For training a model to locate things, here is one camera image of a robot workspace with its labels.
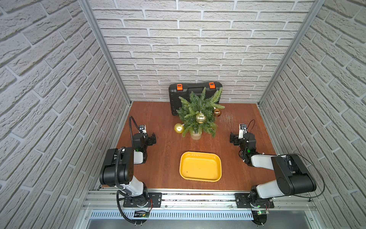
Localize black tool case orange latches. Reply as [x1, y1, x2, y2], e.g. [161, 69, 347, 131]
[168, 82, 223, 116]

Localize shiny gold ball ornament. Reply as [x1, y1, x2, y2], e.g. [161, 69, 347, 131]
[195, 112, 207, 124]

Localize small green christmas tree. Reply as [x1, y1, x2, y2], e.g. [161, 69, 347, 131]
[177, 89, 225, 137]

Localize matte gold ball ornament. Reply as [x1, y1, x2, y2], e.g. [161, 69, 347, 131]
[174, 123, 185, 134]

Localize yellow plastic tray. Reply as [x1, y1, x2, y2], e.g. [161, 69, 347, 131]
[179, 152, 222, 182]

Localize white tree pot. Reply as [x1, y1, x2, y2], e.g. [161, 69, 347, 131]
[190, 131, 202, 140]

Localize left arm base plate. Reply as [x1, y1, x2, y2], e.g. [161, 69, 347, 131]
[123, 192, 162, 209]

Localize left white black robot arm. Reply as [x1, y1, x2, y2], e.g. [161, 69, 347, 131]
[99, 133, 156, 208]

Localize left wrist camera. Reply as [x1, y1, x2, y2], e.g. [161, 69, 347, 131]
[139, 125, 147, 134]

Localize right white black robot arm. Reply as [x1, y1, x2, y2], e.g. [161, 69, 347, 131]
[230, 133, 317, 209]

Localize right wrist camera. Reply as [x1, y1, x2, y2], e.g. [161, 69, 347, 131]
[238, 124, 247, 139]

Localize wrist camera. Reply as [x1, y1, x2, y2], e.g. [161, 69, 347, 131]
[238, 124, 247, 139]
[139, 125, 147, 134]

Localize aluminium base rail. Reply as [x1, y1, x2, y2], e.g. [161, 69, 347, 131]
[82, 188, 317, 220]

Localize copper brown ball ornament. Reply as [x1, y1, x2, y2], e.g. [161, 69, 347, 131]
[213, 108, 222, 117]

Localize left black corrugated cable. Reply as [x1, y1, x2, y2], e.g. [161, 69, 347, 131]
[114, 115, 142, 198]

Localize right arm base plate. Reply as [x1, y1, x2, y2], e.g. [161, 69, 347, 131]
[234, 192, 274, 209]

